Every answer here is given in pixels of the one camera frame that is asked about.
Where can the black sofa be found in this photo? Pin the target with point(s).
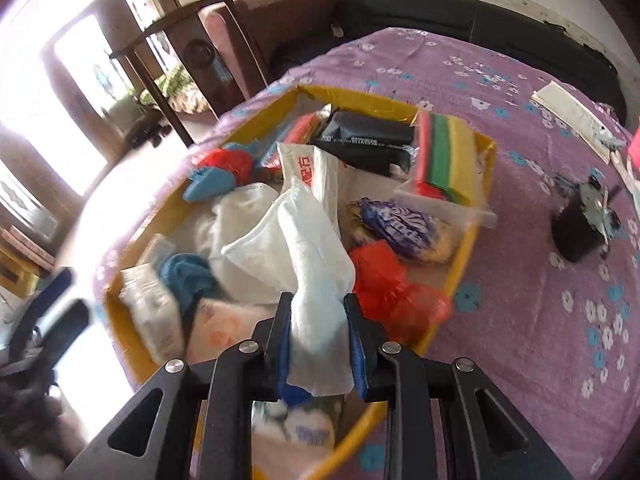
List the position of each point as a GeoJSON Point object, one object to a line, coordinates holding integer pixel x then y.
{"type": "Point", "coordinates": [450, 15]}

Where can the stack of papers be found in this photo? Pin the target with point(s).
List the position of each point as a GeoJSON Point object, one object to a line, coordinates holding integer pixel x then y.
{"type": "Point", "coordinates": [565, 105]}

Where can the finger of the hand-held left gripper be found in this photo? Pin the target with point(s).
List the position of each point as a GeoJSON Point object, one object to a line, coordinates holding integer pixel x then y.
{"type": "Point", "coordinates": [67, 327]}
{"type": "Point", "coordinates": [57, 282]}

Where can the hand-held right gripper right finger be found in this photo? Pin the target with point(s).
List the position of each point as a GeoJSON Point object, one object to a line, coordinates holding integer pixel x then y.
{"type": "Point", "coordinates": [357, 360]}

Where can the yellow cardboard box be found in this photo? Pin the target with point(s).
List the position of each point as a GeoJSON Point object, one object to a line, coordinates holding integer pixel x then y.
{"type": "Point", "coordinates": [360, 97]}

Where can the brown sofa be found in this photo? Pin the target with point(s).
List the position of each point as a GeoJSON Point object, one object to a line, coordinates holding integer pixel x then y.
{"type": "Point", "coordinates": [280, 15]}

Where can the grey electronic gadget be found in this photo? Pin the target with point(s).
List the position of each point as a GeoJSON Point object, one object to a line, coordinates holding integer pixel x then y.
{"type": "Point", "coordinates": [595, 205]}

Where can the red plastic bag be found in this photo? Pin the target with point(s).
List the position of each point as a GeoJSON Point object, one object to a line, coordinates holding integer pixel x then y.
{"type": "Point", "coordinates": [385, 280]}
{"type": "Point", "coordinates": [225, 162]}

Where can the black packet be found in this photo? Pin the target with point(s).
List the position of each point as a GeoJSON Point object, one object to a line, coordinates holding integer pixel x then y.
{"type": "Point", "coordinates": [365, 140]}

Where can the red packet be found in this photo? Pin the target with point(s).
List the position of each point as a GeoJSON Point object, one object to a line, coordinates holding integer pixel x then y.
{"type": "Point", "coordinates": [302, 130]}

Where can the green patterned cushion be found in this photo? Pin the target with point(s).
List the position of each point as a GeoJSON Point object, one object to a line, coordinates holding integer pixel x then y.
{"type": "Point", "coordinates": [175, 85]}

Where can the purple floral tablecloth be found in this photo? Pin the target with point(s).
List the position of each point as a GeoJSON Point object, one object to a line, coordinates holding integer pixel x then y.
{"type": "Point", "coordinates": [525, 310]}

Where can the blue white plastic tissue bag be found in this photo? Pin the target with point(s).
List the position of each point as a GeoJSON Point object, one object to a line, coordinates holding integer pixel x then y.
{"type": "Point", "coordinates": [400, 227]}

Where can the pink tissue pack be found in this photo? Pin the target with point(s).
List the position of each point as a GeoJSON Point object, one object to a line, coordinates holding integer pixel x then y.
{"type": "Point", "coordinates": [225, 320]}

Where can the blue cloth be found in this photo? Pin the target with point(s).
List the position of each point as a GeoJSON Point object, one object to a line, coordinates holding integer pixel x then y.
{"type": "Point", "coordinates": [205, 187]}
{"type": "Point", "coordinates": [185, 275]}

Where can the pink green yellow sponge pack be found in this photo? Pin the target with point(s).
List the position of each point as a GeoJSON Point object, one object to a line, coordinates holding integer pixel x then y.
{"type": "Point", "coordinates": [445, 155]}

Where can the dark wooden chair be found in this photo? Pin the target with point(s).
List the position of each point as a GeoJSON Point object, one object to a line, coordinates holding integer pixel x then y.
{"type": "Point", "coordinates": [197, 55]}

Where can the small white cloth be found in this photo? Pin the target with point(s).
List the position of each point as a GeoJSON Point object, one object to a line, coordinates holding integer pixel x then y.
{"type": "Point", "coordinates": [310, 270]}

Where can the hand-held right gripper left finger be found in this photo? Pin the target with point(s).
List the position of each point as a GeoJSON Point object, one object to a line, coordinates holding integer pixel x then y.
{"type": "Point", "coordinates": [282, 365]}

